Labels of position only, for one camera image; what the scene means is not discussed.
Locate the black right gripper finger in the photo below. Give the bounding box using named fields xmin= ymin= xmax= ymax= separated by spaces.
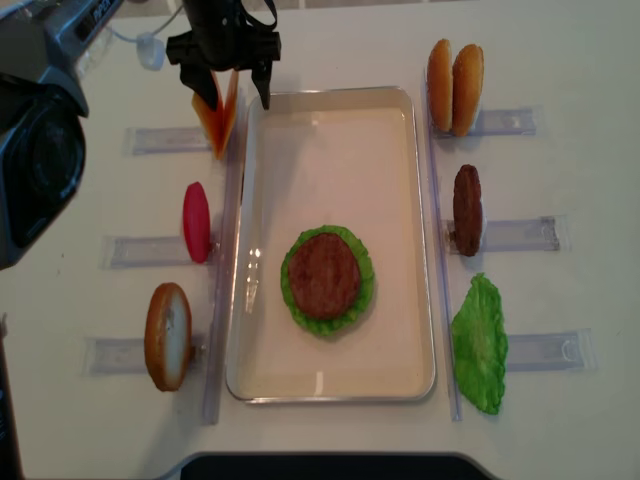
xmin=180 ymin=63 xmax=219 ymax=111

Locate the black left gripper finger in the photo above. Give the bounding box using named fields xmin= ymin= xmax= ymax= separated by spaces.
xmin=251 ymin=60 xmax=272 ymax=110

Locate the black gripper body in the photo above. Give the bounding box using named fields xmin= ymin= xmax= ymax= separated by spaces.
xmin=166 ymin=0 xmax=281 ymax=71

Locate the orange cheese slice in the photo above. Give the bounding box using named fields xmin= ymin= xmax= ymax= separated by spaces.
xmin=218 ymin=70 xmax=239 ymax=158
xmin=191 ymin=93 xmax=223 ymax=158

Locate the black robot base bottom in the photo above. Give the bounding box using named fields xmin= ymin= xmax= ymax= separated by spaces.
xmin=180 ymin=453 xmax=492 ymax=480

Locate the red tomato slice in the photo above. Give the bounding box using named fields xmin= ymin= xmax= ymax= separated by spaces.
xmin=182 ymin=182 xmax=211 ymax=263

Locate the meat patty on tray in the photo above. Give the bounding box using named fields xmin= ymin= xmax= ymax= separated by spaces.
xmin=286 ymin=233 xmax=361 ymax=321

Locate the upright brown meat patty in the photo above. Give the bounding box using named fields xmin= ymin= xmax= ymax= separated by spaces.
xmin=453 ymin=164 xmax=484 ymax=257

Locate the lettuce leaf on tray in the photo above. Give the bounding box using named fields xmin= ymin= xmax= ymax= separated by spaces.
xmin=280 ymin=225 xmax=375 ymax=337

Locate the upright green lettuce leaf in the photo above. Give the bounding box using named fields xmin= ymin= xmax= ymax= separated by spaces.
xmin=451 ymin=273 xmax=509 ymax=415

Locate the white rectangular metal tray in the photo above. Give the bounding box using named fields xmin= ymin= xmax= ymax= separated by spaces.
xmin=226 ymin=87 xmax=436 ymax=403

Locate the left golden bun half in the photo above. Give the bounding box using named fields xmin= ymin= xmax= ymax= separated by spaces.
xmin=427 ymin=38 xmax=453 ymax=132

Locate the golden bun half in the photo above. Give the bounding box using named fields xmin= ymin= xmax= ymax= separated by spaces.
xmin=452 ymin=44 xmax=484 ymax=137
xmin=427 ymin=38 xmax=453 ymax=132

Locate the right golden bun half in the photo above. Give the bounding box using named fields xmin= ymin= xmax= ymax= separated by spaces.
xmin=452 ymin=44 xmax=484 ymax=137

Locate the bun half with white face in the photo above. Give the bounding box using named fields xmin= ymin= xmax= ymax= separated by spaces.
xmin=144 ymin=282 xmax=192 ymax=392

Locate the white cable with connector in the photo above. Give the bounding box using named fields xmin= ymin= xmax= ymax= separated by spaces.
xmin=109 ymin=0 xmax=189 ymax=71

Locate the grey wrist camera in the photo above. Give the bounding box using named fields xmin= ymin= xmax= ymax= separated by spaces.
xmin=1 ymin=0 xmax=122 ymax=117

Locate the clear holder rail upper right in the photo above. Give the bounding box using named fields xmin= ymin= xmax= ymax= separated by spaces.
xmin=429 ymin=105 xmax=544 ymax=139

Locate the clear holder rail lower left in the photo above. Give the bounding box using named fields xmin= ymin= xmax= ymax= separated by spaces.
xmin=82 ymin=337 xmax=207 ymax=376

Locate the clear holder rail middle right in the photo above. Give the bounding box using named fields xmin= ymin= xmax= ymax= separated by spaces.
xmin=444 ymin=215 xmax=573 ymax=254

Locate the long clear rail right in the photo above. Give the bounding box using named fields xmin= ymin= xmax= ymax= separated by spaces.
xmin=422 ymin=68 xmax=462 ymax=422

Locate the clear holder rail lower right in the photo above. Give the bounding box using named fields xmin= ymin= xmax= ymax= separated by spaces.
xmin=507 ymin=329 xmax=598 ymax=373

